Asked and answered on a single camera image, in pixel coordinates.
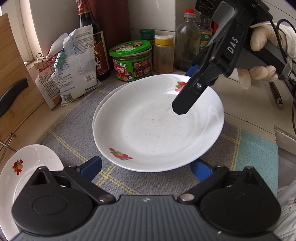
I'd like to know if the grey green checked mat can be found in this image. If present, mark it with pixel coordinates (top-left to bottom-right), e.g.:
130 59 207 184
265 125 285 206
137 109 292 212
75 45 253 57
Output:
41 75 278 196

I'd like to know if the clear glass oil bottle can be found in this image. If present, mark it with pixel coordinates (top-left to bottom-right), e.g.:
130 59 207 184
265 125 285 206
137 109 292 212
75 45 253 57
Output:
174 9 201 72

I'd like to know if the dark soy sauce bottle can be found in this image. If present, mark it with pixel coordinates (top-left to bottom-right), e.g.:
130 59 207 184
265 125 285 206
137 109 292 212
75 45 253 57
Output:
76 0 111 81

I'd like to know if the white plate with stain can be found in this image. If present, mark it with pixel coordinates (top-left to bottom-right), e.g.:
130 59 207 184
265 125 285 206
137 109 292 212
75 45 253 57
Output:
0 144 64 240

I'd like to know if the wooden cutting board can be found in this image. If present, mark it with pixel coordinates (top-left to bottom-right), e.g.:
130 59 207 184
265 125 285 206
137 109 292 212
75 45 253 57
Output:
1 14 44 142

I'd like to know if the large white fruit-pattern plate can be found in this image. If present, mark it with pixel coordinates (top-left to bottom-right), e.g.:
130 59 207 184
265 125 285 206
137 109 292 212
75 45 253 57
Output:
92 76 193 149

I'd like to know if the green cap bottle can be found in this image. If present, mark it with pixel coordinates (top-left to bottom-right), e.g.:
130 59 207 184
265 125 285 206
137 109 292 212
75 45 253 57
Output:
139 29 155 47

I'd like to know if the yellow lid spice jar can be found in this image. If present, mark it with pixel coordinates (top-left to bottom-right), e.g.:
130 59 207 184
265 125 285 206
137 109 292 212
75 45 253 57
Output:
154 35 174 73

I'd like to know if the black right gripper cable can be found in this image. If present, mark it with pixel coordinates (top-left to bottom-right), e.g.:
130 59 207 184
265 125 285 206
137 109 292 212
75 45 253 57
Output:
268 14 296 135

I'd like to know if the white plastic food bag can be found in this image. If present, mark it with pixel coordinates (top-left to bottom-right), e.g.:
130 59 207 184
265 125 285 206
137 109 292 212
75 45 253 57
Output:
51 25 99 106

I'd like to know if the dark red knife block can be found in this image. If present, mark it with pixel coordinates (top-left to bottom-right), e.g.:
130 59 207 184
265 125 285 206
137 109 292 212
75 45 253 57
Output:
89 0 131 81

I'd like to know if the right hand beige glove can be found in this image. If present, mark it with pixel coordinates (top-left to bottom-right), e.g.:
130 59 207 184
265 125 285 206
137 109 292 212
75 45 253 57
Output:
237 24 279 90

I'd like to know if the steel kitchen knife black handle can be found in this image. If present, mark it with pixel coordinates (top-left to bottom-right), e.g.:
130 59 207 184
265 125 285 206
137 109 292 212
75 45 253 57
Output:
0 78 29 117

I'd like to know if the green lid sauce jar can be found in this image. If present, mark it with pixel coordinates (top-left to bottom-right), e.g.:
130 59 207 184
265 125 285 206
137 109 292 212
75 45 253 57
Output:
109 40 152 82

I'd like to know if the metal wire board rack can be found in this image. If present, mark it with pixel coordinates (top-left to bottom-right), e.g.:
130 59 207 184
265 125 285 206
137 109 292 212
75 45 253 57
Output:
0 133 16 162

